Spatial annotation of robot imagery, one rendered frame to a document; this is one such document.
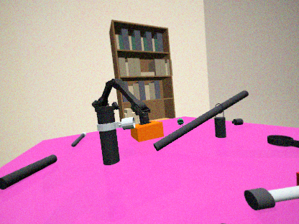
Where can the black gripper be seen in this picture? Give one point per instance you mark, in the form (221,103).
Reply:
(115,105)

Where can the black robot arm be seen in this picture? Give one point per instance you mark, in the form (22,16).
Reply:
(136,105)

